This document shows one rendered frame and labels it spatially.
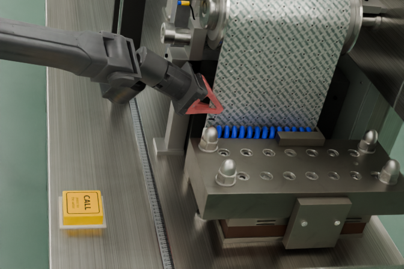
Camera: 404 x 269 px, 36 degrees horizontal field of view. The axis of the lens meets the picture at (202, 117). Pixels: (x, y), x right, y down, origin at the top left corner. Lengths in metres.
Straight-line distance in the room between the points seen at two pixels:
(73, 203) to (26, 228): 1.28
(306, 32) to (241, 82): 0.15
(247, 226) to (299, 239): 0.10
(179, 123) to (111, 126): 0.18
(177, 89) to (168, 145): 0.23
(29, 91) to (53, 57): 2.19
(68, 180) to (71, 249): 0.18
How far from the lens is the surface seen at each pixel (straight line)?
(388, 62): 1.23
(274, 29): 1.13
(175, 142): 1.31
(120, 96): 1.13
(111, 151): 1.31
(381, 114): 1.55
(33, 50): 0.96
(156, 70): 1.08
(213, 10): 1.11
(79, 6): 1.92
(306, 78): 1.21
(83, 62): 1.00
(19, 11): 3.97
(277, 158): 1.16
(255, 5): 1.11
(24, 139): 2.84
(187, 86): 1.11
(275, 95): 1.20
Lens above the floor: 1.70
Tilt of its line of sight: 33 degrees down
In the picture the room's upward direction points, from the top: 12 degrees clockwise
